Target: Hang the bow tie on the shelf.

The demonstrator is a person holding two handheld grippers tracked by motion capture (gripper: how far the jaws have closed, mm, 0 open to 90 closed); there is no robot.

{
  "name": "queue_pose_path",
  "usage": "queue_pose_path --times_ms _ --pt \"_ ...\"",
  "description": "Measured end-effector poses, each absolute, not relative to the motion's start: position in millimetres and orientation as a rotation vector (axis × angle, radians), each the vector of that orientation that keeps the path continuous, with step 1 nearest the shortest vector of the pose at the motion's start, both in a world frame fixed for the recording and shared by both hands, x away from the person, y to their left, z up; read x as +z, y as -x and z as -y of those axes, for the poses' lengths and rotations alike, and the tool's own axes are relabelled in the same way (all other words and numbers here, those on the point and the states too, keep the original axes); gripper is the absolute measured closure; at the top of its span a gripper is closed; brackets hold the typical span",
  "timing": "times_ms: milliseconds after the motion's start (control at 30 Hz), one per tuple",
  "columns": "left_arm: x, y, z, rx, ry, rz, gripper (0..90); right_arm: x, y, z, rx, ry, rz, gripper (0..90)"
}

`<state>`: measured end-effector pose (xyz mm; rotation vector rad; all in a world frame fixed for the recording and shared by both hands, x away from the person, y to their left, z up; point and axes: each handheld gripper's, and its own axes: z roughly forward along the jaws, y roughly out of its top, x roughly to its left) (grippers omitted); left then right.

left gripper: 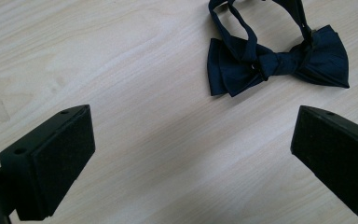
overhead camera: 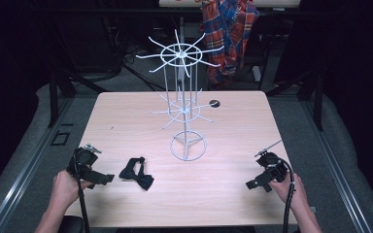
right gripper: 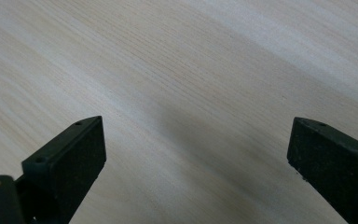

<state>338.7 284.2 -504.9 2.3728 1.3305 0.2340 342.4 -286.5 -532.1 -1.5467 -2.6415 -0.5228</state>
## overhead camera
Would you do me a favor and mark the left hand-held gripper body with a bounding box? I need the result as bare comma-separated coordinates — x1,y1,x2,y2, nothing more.
65,144,103,183

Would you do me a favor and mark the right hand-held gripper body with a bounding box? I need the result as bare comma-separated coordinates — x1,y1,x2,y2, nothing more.
254,139,289,183

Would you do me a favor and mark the black bow tie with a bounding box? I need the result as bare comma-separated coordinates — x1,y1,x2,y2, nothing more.
119,156,155,191

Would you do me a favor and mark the white wire hook rack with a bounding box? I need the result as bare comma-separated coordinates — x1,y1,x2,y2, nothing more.
135,28,225,162

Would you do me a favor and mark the person's right hand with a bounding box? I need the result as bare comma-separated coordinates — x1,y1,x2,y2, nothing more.
268,173,309,212

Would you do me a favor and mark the person's left hand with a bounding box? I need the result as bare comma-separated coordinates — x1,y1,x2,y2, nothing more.
50,169,93,212

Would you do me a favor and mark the black metal stand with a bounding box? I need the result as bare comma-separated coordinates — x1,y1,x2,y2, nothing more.
47,69,109,128
265,71,324,132

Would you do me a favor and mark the plaid cloth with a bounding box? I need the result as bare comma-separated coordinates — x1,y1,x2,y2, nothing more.
201,0,260,90

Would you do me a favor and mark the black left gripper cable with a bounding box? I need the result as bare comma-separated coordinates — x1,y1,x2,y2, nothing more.
73,154,91,233

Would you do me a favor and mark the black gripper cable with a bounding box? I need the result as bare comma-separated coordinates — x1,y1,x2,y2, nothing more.
279,157,296,233
73,154,91,233

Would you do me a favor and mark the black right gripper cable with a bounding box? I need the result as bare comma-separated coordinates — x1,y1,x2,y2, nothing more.
279,157,296,233

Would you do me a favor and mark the black floor socket frame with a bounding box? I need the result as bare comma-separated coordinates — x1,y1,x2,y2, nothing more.
51,130,72,147

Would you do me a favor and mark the aluminium floor rail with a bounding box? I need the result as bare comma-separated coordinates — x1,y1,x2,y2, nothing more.
0,96,76,233
301,100,373,233

